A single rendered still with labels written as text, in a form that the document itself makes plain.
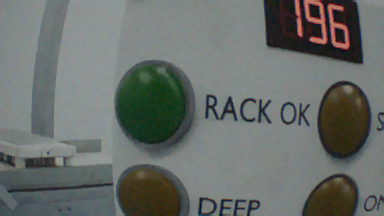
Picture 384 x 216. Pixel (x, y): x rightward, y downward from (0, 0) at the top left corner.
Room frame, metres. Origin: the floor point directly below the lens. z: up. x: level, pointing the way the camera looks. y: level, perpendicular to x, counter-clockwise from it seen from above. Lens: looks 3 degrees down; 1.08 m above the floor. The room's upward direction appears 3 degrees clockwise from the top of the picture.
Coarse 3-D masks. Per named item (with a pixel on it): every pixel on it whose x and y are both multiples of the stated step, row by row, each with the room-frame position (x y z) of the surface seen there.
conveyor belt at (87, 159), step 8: (56, 160) 1.70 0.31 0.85; (80, 160) 1.79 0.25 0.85; (88, 160) 1.82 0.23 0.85; (96, 160) 1.85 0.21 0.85; (104, 160) 1.88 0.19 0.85; (56, 184) 1.35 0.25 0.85; (64, 184) 1.38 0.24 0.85; (72, 184) 1.41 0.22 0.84; (80, 184) 1.44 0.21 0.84; (88, 184) 1.47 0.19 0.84; (96, 184) 1.50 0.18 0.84
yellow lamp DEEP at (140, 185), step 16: (128, 176) 0.30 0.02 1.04; (144, 176) 0.30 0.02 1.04; (160, 176) 0.30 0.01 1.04; (128, 192) 0.30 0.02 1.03; (144, 192) 0.30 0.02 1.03; (160, 192) 0.30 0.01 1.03; (176, 192) 0.30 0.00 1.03; (128, 208) 0.30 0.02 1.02; (144, 208) 0.30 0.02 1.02; (160, 208) 0.30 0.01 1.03; (176, 208) 0.30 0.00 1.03
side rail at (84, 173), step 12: (12, 168) 1.17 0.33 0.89; (24, 168) 1.22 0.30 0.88; (36, 168) 1.26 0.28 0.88; (48, 168) 1.29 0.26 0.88; (60, 168) 1.34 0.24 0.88; (72, 168) 1.38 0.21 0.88; (84, 168) 1.43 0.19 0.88; (96, 168) 1.48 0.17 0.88; (108, 168) 1.52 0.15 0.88; (0, 180) 1.10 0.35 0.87; (12, 180) 1.15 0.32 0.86; (24, 180) 1.20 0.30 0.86; (36, 180) 1.24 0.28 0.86; (48, 180) 1.29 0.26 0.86; (60, 180) 1.33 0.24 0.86; (72, 180) 1.38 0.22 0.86; (84, 180) 1.43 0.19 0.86; (96, 180) 1.47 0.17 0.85; (108, 180) 1.52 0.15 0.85
